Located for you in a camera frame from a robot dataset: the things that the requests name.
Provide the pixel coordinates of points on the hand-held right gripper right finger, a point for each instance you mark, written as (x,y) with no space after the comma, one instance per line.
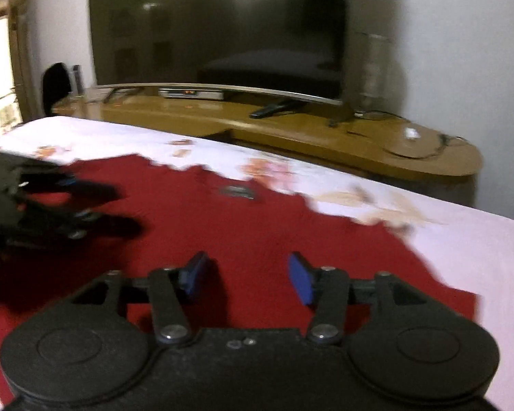
(302,278)

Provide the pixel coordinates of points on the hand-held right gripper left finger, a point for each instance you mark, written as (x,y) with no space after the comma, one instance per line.
(195,275)

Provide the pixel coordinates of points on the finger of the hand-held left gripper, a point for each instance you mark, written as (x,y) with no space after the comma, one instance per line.
(111,226)
(94,189)

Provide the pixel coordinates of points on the red knit sweater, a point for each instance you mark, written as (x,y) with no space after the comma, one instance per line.
(240,231)

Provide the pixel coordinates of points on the black chair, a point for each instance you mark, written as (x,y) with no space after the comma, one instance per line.
(55,87)

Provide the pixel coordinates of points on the wooden framed window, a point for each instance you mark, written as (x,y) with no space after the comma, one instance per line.
(0,72)

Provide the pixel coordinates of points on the silver set-top box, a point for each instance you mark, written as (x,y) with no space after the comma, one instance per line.
(190,93)

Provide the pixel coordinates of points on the wooden television stand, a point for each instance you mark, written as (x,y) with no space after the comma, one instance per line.
(308,137)

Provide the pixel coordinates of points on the black remote control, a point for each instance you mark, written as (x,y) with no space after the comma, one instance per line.
(266,111)

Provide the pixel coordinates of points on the floral white bed sheet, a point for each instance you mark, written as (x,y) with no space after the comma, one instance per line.
(475,244)

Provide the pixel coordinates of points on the small white object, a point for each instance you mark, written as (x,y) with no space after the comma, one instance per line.
(412,133)

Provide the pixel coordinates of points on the large black television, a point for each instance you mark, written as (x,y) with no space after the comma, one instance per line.
(218,30)

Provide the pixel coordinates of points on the clear glass vase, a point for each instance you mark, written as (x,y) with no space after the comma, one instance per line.
(372,77)

